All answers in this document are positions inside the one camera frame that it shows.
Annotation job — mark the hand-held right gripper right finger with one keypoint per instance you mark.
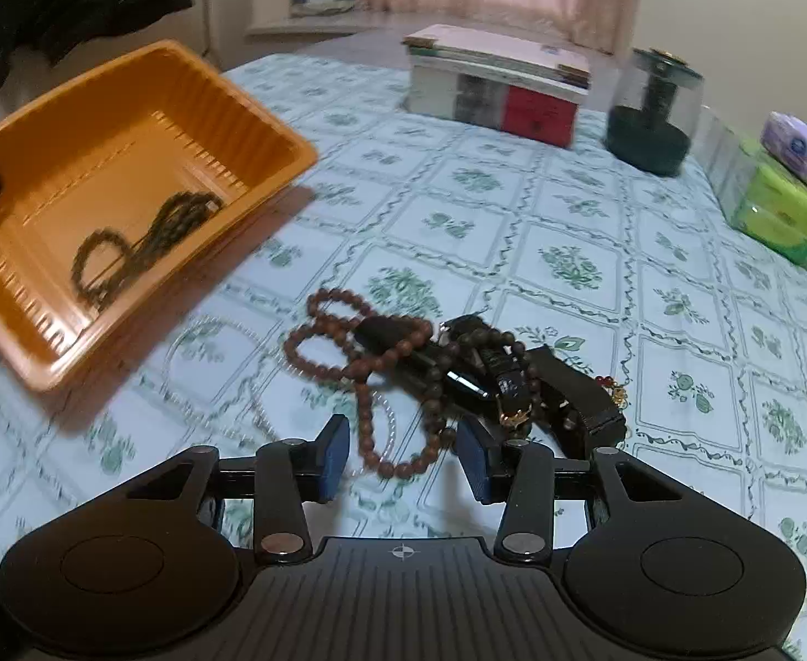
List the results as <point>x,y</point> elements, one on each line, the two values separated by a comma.
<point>475,461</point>

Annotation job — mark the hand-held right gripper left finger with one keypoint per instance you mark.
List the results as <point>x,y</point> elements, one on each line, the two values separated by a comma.
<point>333,461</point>

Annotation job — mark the black watch with gold buckle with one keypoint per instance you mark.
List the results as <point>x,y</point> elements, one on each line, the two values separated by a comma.
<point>465,382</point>

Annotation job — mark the orange plastic tray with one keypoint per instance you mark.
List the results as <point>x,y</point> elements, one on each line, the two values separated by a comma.
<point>128,151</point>

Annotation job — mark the coat rack pole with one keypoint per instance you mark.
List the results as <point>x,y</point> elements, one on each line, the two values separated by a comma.
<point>209,27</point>

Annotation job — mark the white and red box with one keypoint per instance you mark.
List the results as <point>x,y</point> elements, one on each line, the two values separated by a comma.
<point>486,100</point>

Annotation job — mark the clear jar with dark base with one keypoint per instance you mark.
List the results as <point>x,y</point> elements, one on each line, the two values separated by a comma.
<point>651,138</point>

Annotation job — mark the green tissue pack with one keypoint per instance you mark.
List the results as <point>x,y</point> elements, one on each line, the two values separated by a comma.
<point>782,213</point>

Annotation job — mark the stack of books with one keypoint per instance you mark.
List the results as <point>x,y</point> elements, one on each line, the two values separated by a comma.
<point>499,51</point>

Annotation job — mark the purple tissue pack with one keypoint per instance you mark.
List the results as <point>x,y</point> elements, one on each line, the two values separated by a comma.
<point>802,151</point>

